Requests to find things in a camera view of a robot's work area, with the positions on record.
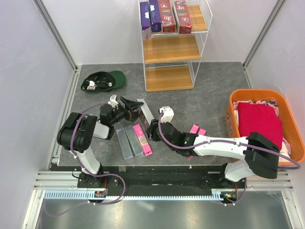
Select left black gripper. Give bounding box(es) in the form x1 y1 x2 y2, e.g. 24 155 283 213
110 96 143 125

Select red 3D toothpaste box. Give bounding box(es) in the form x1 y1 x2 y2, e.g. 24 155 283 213
137 99 154 129
173 0 193 34

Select pink toothpaste box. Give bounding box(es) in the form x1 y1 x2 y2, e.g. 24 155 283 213
189 123 199 134
197 128 206 135
133 124 153 156

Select silver R&O toothpaste box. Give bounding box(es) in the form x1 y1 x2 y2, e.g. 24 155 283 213
149 0 162 33

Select red toothpaste box silver side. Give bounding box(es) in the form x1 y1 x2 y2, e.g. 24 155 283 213
158 0 176 33

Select purple toothpaste box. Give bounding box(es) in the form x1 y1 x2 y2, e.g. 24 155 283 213
140 1 151 31

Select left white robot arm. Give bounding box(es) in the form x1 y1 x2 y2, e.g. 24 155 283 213
57 95 144 187

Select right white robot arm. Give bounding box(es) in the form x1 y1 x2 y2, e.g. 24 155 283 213
146 119 279 188

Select silver toothpaste box right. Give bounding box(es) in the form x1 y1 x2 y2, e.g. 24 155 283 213
124 125 143 156

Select silver toothpaste box left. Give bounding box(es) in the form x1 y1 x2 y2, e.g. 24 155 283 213
116 128 133 160

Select green black baseball cap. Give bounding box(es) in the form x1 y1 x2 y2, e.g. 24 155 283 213
81 71 126 92

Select red cloth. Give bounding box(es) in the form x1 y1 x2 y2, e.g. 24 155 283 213
237 103 283 149

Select pink white clothes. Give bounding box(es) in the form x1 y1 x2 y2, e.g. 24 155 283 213
233 100 291 157

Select orange plastic basket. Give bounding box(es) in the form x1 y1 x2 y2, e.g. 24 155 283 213
224 89 305 163

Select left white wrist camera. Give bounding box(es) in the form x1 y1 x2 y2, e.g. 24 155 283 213
108 94 119 108

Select white wire wooden shelf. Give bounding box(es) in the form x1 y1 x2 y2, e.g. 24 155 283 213
139 0 213 92

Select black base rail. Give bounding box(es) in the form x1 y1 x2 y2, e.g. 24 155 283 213
77 166 245 196

